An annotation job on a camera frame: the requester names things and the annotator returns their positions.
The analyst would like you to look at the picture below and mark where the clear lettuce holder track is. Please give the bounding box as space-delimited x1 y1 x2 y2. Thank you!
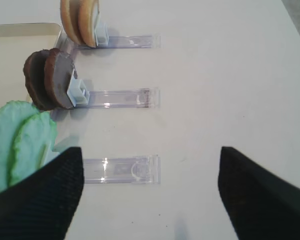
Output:
83 155 161 184

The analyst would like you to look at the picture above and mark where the inner far bun slice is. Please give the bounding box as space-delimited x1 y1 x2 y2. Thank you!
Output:
60 0 84 45

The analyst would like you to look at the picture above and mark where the clear patty holder track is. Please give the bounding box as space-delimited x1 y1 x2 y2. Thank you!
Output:
75 88 161 109

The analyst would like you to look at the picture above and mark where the white rectangular tray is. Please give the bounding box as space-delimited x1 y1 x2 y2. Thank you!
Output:
0 23 62 107

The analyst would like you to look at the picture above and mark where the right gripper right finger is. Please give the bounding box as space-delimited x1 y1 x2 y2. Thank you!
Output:
217 146 300 240

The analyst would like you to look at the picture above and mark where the green lettuce leaf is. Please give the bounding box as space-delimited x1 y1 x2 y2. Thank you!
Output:
9 112 58 187
0 100 39 192

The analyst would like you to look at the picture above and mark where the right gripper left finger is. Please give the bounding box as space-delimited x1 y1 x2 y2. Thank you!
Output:
0 147 84 240

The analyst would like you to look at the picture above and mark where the brown meat patty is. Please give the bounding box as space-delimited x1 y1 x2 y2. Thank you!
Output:
43 47 78 110
23 49 54 111

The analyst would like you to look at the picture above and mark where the inner brown meat patty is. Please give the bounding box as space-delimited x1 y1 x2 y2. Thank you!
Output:
23 49 54 111

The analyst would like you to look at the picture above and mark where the outer brown meat patty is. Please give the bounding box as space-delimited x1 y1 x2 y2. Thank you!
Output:
43 47 78 110

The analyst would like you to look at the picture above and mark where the clear far bun track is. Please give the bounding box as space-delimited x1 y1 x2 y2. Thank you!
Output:
76 34 161 50

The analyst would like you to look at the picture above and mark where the white patty pusher block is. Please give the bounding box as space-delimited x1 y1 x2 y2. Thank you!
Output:
67 69 90 107

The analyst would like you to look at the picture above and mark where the bun slice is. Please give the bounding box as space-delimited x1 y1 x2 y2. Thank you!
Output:
60 0 84 45
78 0 100 48

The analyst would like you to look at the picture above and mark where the white bun pusher block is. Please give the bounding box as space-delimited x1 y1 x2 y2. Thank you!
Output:
94 14 110 47

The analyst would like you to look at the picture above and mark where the outer far bun slice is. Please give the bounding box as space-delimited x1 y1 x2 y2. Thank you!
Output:
78 0 100 48

